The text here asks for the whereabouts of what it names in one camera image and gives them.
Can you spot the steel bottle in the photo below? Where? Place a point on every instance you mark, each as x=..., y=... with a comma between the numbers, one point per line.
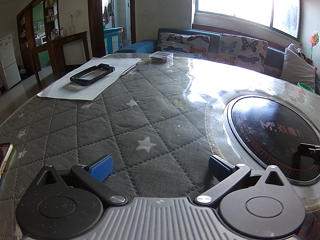
x=61, y=31

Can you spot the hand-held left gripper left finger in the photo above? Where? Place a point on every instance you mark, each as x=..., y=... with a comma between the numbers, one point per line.
x=101, y=168

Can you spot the dark wooden wall cabinet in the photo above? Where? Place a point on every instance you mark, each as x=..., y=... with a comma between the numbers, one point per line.
x=27, y=30

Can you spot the colourful pinwheel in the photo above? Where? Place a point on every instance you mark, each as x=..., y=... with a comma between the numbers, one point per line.
x=314, y=40

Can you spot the grey quilted star table cover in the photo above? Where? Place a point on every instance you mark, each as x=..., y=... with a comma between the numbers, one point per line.
x=140, y=120

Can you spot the grey pillow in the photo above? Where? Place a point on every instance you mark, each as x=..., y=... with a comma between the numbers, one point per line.
x=297, y=67

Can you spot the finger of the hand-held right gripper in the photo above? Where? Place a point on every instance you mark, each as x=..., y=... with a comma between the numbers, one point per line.
x=308, y=150

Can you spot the black white plush toy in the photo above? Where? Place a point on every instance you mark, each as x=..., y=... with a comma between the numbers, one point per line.
x=301, y=53

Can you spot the butterfly print cushion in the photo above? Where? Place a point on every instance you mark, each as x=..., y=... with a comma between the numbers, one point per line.
x=240, y=50
x=183, y=42

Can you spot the blue low cabinet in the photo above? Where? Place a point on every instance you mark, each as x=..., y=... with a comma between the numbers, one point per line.
x=111, y=37

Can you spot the steel mug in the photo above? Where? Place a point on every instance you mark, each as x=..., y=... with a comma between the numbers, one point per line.
x=53, y=35

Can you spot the black plastic frame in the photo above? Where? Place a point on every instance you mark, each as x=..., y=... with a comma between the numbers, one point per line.
x=82, y=79

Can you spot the round black induction cooktop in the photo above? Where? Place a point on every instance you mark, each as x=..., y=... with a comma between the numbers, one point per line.
x=262, y=135

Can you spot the hanging grey towel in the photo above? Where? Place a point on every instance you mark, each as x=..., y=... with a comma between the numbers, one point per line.
x=108, y=12

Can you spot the clear plastic box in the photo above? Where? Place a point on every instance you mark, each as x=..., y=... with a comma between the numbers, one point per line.
x=161, y=56

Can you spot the dark wooden side table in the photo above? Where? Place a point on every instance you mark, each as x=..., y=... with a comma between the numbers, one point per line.
x=60, y=45

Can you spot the dark wooden door frame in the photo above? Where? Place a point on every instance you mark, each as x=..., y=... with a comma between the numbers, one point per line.
x=95, y=17

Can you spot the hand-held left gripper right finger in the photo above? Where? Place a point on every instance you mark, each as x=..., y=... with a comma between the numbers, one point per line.
x=220, y=168

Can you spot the white refrigerator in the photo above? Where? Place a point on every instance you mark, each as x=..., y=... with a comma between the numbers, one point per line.
x=8, y=60

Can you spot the smartphone with gold edge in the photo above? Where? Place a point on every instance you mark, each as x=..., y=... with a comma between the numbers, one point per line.
x=5, y=155

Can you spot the green plastic bowl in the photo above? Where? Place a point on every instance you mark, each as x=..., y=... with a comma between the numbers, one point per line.
x=306, y=86

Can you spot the window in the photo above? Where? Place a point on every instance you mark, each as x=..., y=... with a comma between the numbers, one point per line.
x=245, y=0

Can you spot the white paper sheet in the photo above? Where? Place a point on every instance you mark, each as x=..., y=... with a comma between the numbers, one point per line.
x=112, y=75

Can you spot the blue sofa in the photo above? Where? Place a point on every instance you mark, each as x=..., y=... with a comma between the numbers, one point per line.
x=140, y=46

